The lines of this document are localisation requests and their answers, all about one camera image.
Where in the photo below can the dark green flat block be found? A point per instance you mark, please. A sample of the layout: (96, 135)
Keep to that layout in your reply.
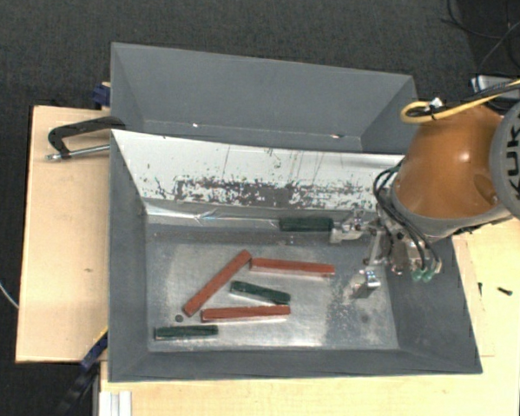
(186, 331)
(260, 291)
(306, 224)

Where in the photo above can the pale wood flat board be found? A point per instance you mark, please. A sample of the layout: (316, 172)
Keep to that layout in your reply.
(62, 244)

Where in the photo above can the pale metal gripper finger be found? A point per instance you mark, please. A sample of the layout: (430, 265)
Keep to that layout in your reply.
(366, 284)
(345, 235)

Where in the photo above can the grey metal bin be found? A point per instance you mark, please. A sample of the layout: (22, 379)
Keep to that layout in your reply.
(257, 98)

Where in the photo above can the red-brown flat block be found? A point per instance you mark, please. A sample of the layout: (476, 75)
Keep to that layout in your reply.
(291, 266)
(246, 313)
(217, 283)

